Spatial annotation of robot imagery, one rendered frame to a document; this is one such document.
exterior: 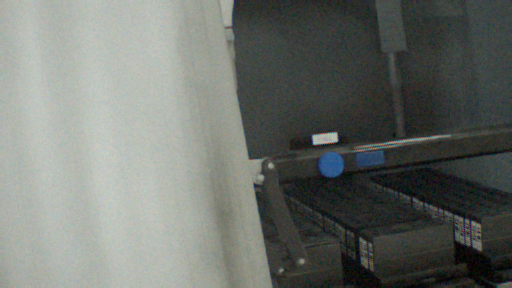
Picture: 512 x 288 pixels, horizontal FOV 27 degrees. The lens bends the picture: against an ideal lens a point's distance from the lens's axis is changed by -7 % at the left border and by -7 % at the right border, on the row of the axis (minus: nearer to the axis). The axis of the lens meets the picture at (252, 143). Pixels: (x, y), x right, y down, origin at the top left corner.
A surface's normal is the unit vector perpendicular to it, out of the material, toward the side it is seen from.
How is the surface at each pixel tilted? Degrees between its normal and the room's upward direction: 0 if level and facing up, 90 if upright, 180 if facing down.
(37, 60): 73
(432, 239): 90
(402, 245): 90
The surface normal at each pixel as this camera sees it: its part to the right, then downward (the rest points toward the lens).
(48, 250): -0.07, -0.18
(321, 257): 0.18, 0.07
